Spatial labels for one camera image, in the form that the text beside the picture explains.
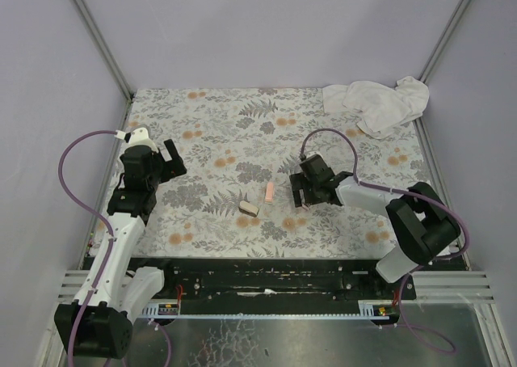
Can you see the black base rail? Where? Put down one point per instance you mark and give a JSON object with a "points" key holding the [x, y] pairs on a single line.
{"points": [[200, 278]]}

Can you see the floral patterned table mat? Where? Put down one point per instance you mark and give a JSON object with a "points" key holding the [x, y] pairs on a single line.
{"points": [[233, 142]]}

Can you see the white crumpled cloth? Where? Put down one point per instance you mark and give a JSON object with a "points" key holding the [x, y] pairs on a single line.
{"points": [[380, 108]]}

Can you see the white cable duct strip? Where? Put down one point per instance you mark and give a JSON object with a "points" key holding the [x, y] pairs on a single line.
{"points": [[331, 308]]}

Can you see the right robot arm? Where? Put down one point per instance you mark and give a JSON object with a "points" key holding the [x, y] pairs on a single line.
{"points": [[422, 226]]}

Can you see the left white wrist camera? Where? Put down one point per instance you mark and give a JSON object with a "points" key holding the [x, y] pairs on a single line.
{"points": [[137, 137]]}

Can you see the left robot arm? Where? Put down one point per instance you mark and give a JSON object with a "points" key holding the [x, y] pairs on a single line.
{"points": [[99, 320]]}

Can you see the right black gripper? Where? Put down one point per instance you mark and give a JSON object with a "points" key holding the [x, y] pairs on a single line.
{"points": [[303, 190]]}

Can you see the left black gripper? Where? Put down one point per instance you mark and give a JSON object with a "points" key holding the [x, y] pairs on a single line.
{"points": [[168, 163]]}

